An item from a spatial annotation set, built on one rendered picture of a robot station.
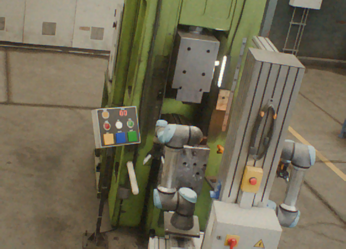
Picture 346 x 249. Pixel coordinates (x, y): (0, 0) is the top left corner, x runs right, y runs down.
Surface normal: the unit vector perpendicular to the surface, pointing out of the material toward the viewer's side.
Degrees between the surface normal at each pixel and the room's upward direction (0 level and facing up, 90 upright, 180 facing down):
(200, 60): 90
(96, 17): 90
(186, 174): 90
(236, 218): 0
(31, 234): 0
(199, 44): 90
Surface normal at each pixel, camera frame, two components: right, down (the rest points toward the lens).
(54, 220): 0.18, -0.91
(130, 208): 0.17, 0.39
